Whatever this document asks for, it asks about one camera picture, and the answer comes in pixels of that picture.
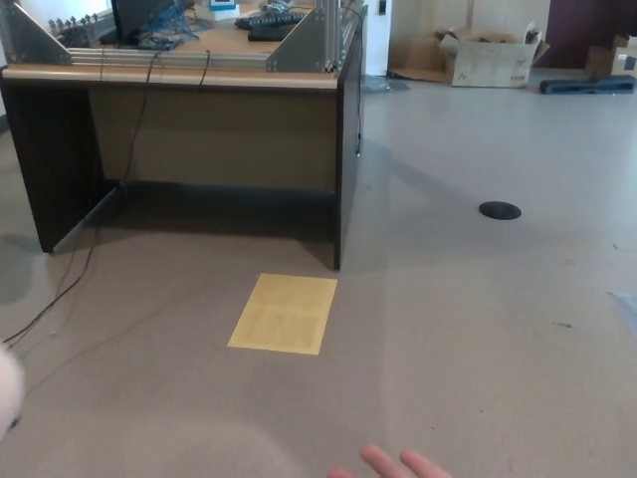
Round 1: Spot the black connector row device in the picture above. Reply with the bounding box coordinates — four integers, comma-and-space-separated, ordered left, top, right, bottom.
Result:
47, 15, 108, 46

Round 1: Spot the white plush dumpling with face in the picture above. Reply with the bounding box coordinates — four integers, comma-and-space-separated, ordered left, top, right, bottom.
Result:
0, 346, 26, 439

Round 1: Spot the blue cable tangle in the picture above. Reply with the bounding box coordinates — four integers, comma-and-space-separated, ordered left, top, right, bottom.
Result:
136, 0, 200, 51

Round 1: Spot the wooden desk with dark sides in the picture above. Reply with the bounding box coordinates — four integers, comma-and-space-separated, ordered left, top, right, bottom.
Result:
0, 0, 369, 273

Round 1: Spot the small cardboard box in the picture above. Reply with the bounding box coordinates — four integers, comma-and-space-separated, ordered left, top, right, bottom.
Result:
584, 33, 637, 80

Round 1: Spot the black keyboard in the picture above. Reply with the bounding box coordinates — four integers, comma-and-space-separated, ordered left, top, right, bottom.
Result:
234, 10, 306, 30

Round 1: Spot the long black hanging cable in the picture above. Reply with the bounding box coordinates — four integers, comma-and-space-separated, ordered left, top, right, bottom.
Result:
2, 49, 160, 345

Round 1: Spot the flat black device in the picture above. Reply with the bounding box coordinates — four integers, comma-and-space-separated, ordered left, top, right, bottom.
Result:
247, 23, 300, 42

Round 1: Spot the clear plastic bag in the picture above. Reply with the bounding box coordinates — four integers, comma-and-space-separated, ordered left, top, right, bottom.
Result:
360, 77, 410, 94

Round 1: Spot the white and blue box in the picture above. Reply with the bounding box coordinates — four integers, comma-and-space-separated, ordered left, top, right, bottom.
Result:
206, 0, 240, 21

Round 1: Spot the person's bare hand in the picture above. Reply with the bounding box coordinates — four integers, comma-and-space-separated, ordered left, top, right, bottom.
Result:
327, 444, 452, 478

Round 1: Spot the aluminium profile frame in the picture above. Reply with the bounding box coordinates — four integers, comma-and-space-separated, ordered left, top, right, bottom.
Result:
0, 0, 369, 75

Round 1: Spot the flattened cardboard sheet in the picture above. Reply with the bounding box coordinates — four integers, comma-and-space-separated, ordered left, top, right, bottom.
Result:
387, 29, 457, 84

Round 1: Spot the black round floor cover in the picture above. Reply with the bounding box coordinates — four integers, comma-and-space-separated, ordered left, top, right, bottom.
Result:
478, 200, 523, 220

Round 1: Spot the black cable on desk side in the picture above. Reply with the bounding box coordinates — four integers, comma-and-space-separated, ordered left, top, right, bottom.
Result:
353, 74, 363, 158

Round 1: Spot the large open cardboard box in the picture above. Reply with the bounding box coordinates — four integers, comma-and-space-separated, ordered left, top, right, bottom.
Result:
435, 20, 550, 89

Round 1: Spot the yellow paper sheet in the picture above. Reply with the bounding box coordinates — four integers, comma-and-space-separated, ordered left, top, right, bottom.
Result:
226, 272, 338, 356

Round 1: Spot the black monitor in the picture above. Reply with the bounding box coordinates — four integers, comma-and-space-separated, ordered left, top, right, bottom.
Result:
99, 0, 178, 45

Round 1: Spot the thin floor cable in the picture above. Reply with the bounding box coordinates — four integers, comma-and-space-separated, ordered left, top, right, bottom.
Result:
19, 278, 260, 399

